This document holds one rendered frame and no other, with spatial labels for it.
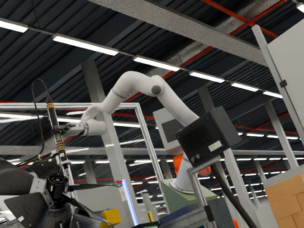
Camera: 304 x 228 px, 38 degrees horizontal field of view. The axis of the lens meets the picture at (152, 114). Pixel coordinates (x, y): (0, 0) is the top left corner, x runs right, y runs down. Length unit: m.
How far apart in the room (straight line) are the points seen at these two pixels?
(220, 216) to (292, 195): 7.50
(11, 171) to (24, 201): 0.29
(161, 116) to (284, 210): 4.62
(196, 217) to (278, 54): 1.79
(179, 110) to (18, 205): 1.04
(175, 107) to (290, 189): 7.75
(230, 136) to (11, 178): 1.13
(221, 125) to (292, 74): 1.58
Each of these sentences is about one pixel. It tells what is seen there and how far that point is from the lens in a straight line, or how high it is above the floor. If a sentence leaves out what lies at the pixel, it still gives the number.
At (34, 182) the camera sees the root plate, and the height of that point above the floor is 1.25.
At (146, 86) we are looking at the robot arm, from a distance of 2.49.
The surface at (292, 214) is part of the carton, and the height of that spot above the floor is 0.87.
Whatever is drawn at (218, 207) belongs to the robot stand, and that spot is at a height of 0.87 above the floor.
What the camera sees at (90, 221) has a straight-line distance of 2.41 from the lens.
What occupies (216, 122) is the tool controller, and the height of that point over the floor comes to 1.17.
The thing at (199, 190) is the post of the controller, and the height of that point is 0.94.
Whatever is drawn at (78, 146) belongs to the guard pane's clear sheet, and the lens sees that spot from 3.46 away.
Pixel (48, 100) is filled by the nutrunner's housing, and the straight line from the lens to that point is 2.60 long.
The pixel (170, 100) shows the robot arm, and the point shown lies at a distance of 2.58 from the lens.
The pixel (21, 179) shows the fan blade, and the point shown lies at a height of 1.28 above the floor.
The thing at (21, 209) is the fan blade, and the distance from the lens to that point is 2.16.
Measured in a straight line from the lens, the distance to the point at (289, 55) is 3.57.
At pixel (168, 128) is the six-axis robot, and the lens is 6.44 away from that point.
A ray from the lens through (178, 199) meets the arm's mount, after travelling 2.70.
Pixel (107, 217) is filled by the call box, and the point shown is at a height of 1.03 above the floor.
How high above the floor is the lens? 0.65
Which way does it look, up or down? 19 degrees up
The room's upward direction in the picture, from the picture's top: 18 degrees counter-clockwise
